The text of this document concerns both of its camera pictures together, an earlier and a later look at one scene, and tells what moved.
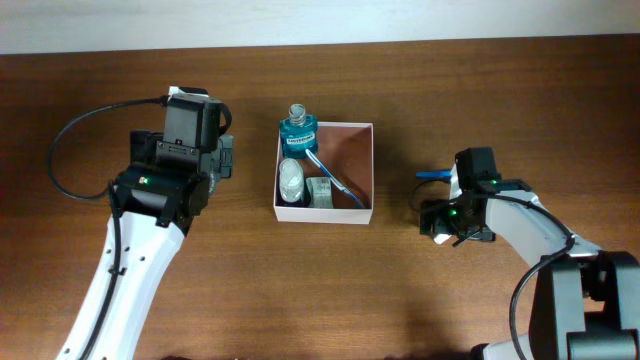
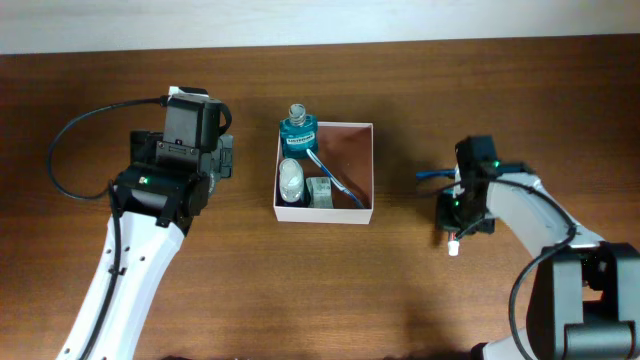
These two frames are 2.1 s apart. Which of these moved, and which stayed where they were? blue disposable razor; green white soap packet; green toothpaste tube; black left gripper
Moved: green toothpaste tube
Stayed: blue disposable razor; green white soap packet; black left gripper
